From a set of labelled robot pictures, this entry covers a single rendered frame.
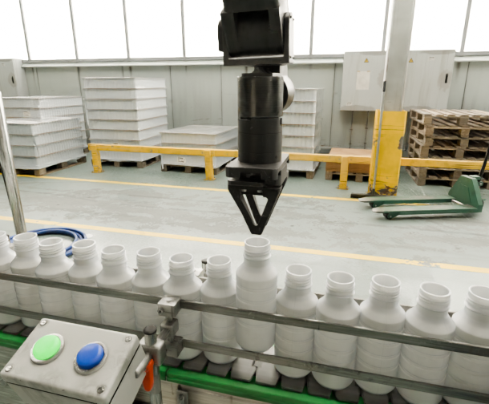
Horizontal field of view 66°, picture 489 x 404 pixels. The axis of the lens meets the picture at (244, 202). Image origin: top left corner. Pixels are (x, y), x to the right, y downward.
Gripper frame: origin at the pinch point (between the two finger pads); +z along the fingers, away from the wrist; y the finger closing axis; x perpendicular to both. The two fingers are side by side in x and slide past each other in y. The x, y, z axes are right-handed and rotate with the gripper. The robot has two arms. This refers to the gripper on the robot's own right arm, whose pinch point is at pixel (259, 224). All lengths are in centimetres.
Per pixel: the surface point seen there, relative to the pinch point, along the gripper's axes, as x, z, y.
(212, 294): 6.1, 10.4, -2.9
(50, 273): 33.7, 10.5, -3.5
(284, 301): -4.2, 10.3, -2.3
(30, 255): 39.3, 9.0, -1.2
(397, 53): -63, -47, 460
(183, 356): 10.8, 21.4, -4.0
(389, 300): -17.8, 8.0, -2.0
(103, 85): 386, -9, 528
